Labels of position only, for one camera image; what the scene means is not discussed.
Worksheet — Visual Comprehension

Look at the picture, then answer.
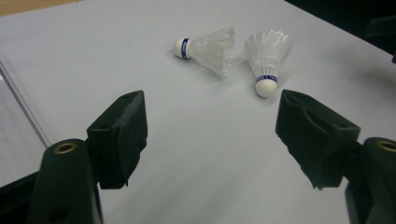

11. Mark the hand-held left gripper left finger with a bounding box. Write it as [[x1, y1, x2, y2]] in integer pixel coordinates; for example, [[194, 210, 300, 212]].
[[86, 90, 149, 190]]

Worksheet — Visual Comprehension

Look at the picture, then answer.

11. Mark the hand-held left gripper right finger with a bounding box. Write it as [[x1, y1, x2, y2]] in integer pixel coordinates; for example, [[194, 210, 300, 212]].
[[275, 89, 362, 190]]

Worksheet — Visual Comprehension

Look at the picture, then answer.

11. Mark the white feather shuttlecock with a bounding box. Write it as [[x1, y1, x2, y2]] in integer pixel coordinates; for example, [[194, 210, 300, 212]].
[[173, 26, 236, 78], [243, 29, 293, 99]]

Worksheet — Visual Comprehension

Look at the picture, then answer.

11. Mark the clear plastic tray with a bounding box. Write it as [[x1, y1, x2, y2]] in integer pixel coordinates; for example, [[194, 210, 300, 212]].
[[0, 58, 52, 188]]

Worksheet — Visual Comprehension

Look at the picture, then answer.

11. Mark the white table sheet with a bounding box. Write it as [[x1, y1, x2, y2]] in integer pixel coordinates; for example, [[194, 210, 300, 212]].
[[0, 0, 396, 224]]

